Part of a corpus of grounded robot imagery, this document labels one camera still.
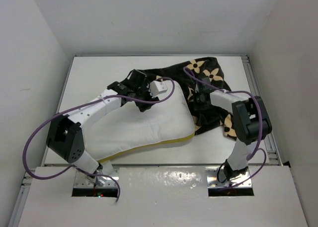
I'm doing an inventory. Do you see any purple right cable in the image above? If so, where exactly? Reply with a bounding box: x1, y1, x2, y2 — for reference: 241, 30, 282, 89
183, 67, 268, 189

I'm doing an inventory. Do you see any metal base plate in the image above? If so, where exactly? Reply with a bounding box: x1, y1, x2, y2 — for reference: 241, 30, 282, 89
205, 166, 252, 189
73, 171, 119, 189

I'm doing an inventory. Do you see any aluminium rail frame left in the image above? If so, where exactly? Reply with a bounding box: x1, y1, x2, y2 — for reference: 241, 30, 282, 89
8, 172, 33, 227

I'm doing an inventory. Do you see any black pillowcase with beige flowers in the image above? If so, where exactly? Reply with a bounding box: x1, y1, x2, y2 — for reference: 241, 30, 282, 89
138, 57, 237, 140

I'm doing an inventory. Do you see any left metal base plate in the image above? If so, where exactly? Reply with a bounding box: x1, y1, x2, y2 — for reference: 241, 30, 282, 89
73, 171, 119, 189

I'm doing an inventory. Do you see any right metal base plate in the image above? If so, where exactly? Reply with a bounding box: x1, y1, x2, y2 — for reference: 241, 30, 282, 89
205, 166, 252, 189

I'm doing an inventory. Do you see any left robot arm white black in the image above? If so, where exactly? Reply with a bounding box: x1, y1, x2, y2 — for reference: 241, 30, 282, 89
46, 70, 160, 179

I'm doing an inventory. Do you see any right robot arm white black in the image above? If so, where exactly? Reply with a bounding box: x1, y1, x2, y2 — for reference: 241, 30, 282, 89
191, 76, 272, 183

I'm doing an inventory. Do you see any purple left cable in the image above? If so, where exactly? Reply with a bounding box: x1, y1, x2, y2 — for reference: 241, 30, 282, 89
22, 77, 176, 203

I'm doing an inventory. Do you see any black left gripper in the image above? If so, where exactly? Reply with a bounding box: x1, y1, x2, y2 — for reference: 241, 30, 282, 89
133, 81, 158, 111

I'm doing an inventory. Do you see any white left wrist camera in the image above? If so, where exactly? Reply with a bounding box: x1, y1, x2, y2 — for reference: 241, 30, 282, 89
149, 80, 168, 98

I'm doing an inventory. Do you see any white pillow with yellow edge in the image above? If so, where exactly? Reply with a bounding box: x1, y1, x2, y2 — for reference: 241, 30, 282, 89
84, 80, 195, 165

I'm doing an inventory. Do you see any purple cable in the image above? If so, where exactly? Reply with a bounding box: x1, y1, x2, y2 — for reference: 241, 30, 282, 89
22, 77, 176, 203
183, 67, 268, 189

